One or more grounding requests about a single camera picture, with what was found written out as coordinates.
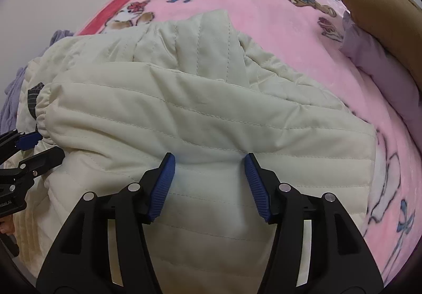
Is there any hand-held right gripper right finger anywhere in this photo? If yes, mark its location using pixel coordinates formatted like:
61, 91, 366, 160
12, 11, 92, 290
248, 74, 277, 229
243, 152, 385, 294

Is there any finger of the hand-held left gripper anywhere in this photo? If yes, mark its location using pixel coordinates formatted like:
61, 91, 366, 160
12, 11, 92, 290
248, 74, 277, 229
19, 147, 66, 180
0, 129, 44, 158

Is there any lavender folded cloth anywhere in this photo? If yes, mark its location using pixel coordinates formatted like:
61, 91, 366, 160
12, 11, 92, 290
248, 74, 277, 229
339, 12, 422, 138

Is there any lavender crumpled garment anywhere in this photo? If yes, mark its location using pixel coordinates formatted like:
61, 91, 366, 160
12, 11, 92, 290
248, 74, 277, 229
0, 29, 77, 133

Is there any cream quilted hooded jacket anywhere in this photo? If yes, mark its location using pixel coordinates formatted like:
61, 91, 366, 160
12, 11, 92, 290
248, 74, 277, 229
15, 9, 378, 294

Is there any pink printed blanket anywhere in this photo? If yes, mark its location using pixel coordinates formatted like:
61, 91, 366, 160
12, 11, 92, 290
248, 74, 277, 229
74, 0, 420, 281

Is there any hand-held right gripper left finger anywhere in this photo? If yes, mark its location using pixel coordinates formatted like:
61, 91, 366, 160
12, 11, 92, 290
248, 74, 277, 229
36, 152, 177, 294

